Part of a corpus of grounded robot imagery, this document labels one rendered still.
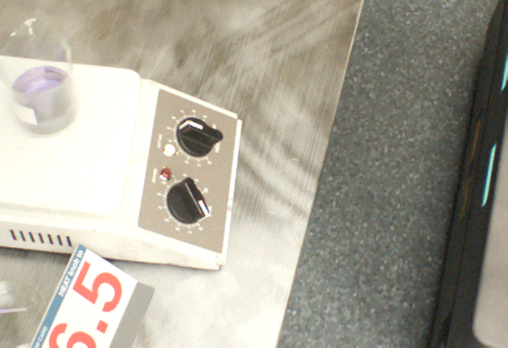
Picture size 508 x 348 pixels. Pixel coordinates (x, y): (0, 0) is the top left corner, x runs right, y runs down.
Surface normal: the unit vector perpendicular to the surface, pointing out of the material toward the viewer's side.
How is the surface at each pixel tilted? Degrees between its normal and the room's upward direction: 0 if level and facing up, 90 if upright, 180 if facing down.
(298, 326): 0
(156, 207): 30
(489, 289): 0
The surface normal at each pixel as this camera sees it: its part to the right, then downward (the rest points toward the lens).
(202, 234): 0.55, -0.33
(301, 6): 0.06, -0.45
